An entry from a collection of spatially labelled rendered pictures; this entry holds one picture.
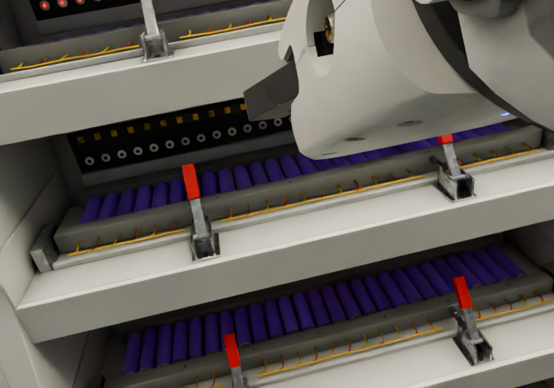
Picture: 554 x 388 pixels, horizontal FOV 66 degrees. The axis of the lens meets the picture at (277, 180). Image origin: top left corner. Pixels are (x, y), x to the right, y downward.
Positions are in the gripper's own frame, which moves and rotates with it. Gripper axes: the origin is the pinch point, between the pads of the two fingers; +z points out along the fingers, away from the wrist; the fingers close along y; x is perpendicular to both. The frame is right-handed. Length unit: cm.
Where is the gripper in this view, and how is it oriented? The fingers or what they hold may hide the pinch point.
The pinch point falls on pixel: (364, 100)
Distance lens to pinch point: 23.7
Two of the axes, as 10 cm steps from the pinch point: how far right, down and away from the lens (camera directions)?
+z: -0.8, 0.2, 10.0
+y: 9.7, -2.1, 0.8
